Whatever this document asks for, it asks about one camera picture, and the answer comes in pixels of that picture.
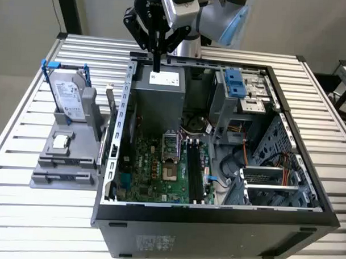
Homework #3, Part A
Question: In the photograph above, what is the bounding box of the black round fan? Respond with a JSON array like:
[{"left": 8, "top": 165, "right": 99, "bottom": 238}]
[{"left": 181, "top": 112, "right": 211, "bottom": 136}]

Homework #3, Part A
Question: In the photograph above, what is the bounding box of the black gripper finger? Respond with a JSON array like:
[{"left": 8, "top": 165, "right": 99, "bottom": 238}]
[
  {"left": 157, "top": 23, "right": 192, "bottom": 74},
  {"left": 120, "top": 7, "right": 160, "bottom": 73}
]

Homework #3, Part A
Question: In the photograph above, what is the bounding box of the blue plastic drive latch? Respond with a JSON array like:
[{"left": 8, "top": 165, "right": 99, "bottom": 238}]
[{"left": 224, "top": 68, "right": 248, "bottom": 99}]

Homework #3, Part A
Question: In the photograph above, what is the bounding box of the green motherboard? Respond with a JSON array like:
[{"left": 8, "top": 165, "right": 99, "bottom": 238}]
[{"left": 115, "top": 130, "right": 219, "bottom": 206}]

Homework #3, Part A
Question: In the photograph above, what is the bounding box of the grey power supply unit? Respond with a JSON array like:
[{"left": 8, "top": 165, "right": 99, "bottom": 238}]
[{"left": 129, "top": 64, "right": 187, "bottom": 133}]

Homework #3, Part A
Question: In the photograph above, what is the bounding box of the black looped wire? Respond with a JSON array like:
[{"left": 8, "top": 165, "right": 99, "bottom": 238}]
[{"left": 218, "top": 152, "right": 244, "bottom": 181}]

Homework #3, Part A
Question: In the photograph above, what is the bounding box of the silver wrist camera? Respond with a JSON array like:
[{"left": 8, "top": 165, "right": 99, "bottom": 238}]
[{"left": 161, "top": 0, "right": 201, "bottom": 30}]

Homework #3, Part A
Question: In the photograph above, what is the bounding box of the red yellow wire bundle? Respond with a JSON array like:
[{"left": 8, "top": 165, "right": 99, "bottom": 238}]
[{"left": 278, "top": 152, "right": 291, "bottom": 187}]

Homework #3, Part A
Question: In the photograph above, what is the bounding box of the silver CPU chip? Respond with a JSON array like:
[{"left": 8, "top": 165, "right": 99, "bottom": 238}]
[{"left": 52, "top": 134, "right": 69, "bottom": 149}]

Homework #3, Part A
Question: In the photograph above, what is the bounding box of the metal optical drive cage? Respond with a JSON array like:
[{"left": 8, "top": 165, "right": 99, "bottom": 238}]
[{"left": 208, "top": 65, "right": 274, "bottom": 145}]

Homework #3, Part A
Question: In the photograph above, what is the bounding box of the grey parts rack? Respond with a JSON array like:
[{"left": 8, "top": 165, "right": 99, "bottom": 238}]
[{"left": 30, "top": 84, "right": 111, "bottom": 192}]

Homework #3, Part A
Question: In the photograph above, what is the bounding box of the black metal post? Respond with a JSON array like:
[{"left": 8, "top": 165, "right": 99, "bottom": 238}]
[{"left": 52, "top": 0, "right": 84, "bottom": 35}]

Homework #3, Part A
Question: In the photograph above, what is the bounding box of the thin black wall cable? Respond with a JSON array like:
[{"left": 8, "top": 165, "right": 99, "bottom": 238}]
[{"left": 48, "top": 0, "right": 65, "bottom": 32}]

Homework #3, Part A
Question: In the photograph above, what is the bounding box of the orange wire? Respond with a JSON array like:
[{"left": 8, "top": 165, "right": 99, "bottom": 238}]
[{"left": 241, "top": 139, "right": 249, "bottom": 168}]

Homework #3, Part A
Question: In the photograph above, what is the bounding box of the green graphics card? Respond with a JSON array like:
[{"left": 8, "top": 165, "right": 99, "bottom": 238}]
[{"left": 97, "top": 81, "right": 120, "bottom": 174}]

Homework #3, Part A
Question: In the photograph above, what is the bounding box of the metal disk bay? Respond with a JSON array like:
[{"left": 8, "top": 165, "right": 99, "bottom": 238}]
[{"left": 224, "top": 164, "right": 311, "bottom": 208}]

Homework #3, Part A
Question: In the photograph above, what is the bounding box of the hard disk in blue carrier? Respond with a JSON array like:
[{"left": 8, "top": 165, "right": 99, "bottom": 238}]
[{"left": 38, "top": 59, "right": 93, "bottom": 124}]

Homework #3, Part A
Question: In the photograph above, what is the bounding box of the black open PC case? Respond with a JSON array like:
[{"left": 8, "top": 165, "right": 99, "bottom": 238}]
[{"left": 89, "top": 49, "right": 346, "bottom": 259}]

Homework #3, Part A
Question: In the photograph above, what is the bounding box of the metal socket cover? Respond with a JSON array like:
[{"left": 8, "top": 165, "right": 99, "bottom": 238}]
[{"left": 160, "top": 131, "right": 181, "bottom": 161}]

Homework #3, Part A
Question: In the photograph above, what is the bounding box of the CPU socket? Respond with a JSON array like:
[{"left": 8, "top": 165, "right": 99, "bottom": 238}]
[{"left": 161, "top": 160, "right": 181, "bottom": 183}]

